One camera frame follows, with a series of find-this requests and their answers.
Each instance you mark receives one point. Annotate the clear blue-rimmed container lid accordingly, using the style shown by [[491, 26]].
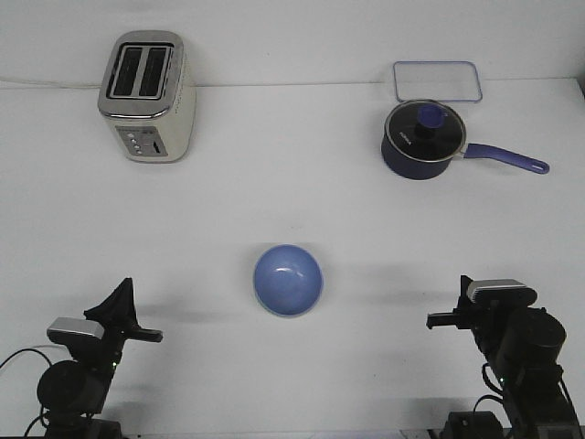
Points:
[[440, 80]]

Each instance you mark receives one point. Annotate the dark blue saucepan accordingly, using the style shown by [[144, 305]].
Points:
[[421, 171]]

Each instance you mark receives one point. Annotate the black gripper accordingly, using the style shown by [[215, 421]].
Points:
[[461, 317], [117, 317]]

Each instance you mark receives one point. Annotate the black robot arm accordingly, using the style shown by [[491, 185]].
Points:
[[74, 391], [520, 344]]

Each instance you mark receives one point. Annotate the glass pot lid blue knob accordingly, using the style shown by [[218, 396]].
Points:
[[425, 131]]

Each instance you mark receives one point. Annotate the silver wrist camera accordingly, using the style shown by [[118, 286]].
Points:
[[67, 330], [507, 292]]

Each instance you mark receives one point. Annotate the silver two-slot toaster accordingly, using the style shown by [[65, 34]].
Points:
[[148, 97]]

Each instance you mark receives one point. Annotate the blue bowl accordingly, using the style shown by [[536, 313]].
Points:
[[287, 280]]

